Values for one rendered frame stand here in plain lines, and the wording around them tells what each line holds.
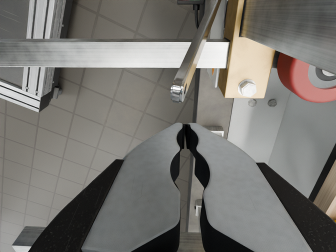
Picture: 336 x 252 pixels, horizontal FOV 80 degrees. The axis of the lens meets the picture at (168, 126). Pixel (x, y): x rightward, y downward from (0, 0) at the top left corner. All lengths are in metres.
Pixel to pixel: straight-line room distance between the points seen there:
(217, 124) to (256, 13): 0.31
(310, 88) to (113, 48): 0.22
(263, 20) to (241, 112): 0.40
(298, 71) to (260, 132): 0.39
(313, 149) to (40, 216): 2.15
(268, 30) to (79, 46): 0.20
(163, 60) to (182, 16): 0.86
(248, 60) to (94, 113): 1.17
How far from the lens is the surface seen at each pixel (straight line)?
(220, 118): 0.47
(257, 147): 0.65
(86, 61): 0.28
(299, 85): 0.25
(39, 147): 1.68
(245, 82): 0.26
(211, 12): 0.18
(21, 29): 1.11
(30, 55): 0.31
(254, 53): 0.26
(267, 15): 0.19
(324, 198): 0.41
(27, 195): 2.11
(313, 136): 0.52
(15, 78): 1.21
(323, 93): 0.26
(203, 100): 0.45
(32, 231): 0.39
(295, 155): 0.57
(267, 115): 0.60
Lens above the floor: 1.11
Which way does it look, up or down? 60 degrees down
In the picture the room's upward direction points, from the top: 175 degrees counter-clockwise
